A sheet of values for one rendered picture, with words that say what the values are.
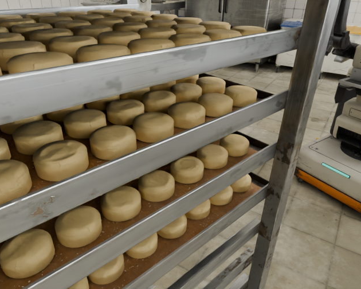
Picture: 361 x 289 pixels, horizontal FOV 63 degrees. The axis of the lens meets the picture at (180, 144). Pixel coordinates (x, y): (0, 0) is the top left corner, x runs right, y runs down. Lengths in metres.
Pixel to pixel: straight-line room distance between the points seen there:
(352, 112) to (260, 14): 3.02
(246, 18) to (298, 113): 4.42
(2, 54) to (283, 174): 0.43
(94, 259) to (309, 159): 1.98
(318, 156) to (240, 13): 3.17
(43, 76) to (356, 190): 2.01
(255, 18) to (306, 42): 4.38
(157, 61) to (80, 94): 0.07
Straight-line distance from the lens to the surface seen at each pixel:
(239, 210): 0.51
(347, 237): 2.05
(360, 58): 1.99
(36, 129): 0.36
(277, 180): 0.54
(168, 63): 0.27
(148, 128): 0.34
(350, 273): 1.86
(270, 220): 0.60
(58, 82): 0.22
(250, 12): 4.85
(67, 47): 0.33
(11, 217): 0.26
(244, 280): 0.78
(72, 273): 0.32
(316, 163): 2.19
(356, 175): 2.10
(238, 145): 0.50
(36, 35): 0.39
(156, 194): 0.39
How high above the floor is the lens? 1.30
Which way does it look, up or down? 30 degrees down
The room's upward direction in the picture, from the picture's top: 1 degrees clockwise
